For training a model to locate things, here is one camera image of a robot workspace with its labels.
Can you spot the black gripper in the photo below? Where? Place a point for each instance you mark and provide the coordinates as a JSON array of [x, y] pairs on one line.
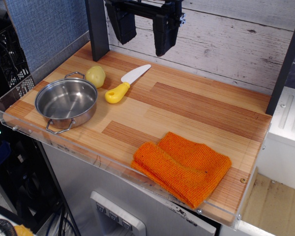
[[167, 18]]

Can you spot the small stainless steel pot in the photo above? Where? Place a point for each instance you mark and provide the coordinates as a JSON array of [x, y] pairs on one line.
[[67, 103]]

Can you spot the orange knitted cloth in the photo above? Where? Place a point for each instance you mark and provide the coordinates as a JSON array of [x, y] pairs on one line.
[[188, 170]]

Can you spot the yellow potato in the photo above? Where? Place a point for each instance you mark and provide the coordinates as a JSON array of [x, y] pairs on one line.
[[96, 75]]

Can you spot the clear acrylic table guard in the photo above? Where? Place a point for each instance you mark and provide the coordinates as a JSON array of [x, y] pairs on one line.
[[111, 137]]

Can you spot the dark grey left post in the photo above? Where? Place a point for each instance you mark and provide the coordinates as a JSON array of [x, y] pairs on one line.
[[97, 26]]

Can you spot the dark grey post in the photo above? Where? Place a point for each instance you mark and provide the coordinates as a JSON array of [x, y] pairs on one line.
[[282, 77], [97, 26]]

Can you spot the yellow handled plastic knife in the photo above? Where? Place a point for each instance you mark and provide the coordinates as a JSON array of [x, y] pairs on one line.
[[116, 94]]

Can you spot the dark grey right post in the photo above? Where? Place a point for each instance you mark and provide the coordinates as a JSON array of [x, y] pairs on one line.
[[282, 77]]

